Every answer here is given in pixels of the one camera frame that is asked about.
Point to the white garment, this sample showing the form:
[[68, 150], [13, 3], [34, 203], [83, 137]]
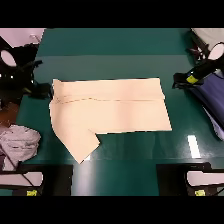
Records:
[[218, 128], [18, 141]]

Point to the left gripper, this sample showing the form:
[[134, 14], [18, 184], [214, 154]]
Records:
[[41, 91]]

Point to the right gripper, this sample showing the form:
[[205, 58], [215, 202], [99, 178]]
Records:
[[183, 81]]

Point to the purple garment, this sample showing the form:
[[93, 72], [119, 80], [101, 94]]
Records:
[[213, 96]]

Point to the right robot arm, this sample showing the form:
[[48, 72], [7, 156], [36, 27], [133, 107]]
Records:
[[208, 66]]

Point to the beige garment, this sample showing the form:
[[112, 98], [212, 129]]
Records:
[[208, 35]]

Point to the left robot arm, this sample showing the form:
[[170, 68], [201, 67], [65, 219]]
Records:
[[20, 73]]

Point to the cream T-shirt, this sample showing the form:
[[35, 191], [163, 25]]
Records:
[[110, 106]]

